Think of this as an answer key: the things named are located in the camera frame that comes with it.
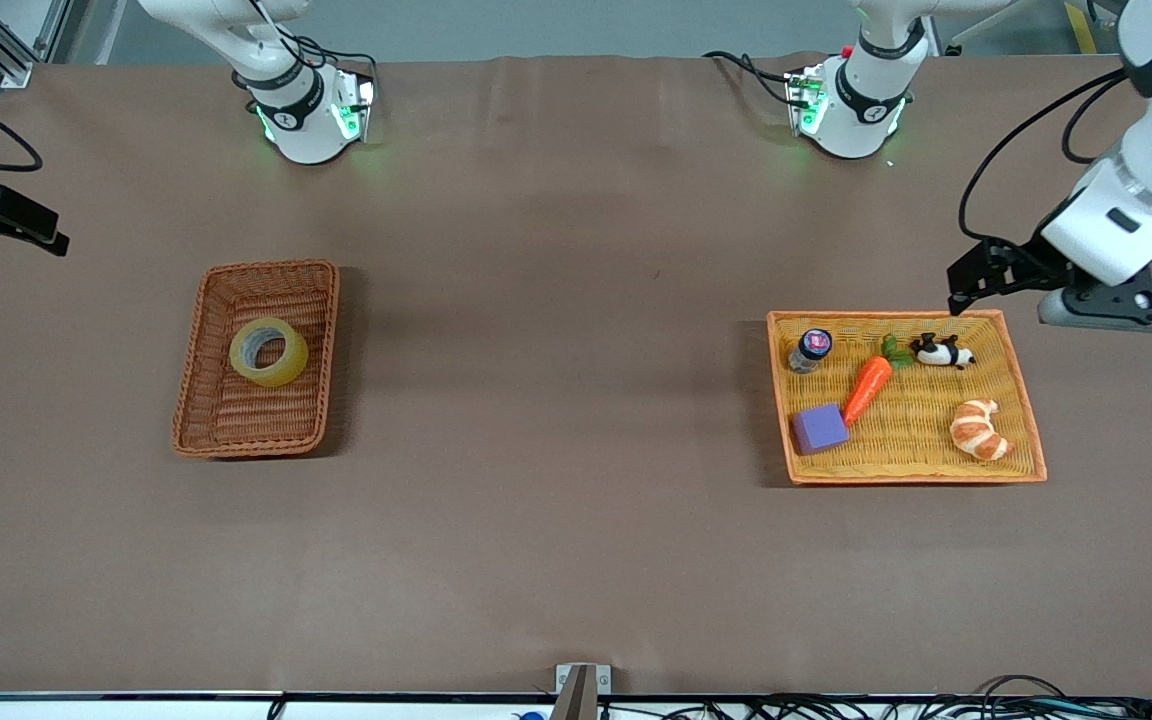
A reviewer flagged silver table edge bracket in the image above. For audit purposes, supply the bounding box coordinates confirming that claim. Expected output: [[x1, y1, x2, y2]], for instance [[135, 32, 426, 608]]
[[554, 663, 613, 720]]

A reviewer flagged small jar with printed lid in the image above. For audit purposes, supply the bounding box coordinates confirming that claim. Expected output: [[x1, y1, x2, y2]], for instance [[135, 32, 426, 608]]
[[788, 328, 834, 375]]

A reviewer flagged black left arm base cable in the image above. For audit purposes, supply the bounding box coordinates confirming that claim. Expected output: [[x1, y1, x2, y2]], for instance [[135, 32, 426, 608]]
[[703, 50, 807, 107]]

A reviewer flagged black arm base cable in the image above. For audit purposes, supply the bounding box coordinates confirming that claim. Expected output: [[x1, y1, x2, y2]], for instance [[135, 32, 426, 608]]
[[703, 50, 807, 107], [244, 0, 380, 99]]

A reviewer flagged yellowish clear tape roll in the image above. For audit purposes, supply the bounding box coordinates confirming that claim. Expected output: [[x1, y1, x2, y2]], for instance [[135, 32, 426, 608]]
[[228, 316, 310, 389]]

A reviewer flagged purple foam cube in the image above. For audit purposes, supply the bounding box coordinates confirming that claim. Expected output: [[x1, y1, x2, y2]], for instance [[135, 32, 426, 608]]
[[792, 403, 850, 457]]

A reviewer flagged black right arm base cable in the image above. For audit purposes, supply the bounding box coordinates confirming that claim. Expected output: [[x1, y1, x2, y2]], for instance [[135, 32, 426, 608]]
[[244, 0, 380, 99]]

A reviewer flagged black and white toy panda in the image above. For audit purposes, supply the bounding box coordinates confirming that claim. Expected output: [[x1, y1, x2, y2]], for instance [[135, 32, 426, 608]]
[[910, 332, 977, 371]]

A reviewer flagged brown wicker basket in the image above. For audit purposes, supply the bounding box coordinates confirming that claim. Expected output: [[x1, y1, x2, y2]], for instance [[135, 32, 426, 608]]
[[171, 259, 341, 460]]

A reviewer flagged aluminium frame profile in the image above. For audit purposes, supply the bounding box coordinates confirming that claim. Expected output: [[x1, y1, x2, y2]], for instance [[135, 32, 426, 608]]
[[0, 0, 73, 89]]

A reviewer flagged toy croissant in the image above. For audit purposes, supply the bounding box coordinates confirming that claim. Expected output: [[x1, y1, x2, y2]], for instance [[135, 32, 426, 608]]
[[949, 398, 1018, 463]]

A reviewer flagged brown table cover sheet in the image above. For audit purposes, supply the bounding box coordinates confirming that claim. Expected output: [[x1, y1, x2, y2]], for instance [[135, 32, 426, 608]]
[[0, 54, 1152, 698]]

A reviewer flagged black cable bundle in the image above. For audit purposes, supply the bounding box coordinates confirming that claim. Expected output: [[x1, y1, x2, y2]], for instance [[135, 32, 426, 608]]
[[601, 675, 1152, 720]]

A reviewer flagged yellow wicker basket orange rim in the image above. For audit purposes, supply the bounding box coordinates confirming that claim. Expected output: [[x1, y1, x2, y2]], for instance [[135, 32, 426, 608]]
[[766, 309, 1049, 487]]

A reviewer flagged orange toy carrot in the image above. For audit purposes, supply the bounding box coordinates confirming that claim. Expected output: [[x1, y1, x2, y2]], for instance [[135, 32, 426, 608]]
[[841, 333, 917, 429]]

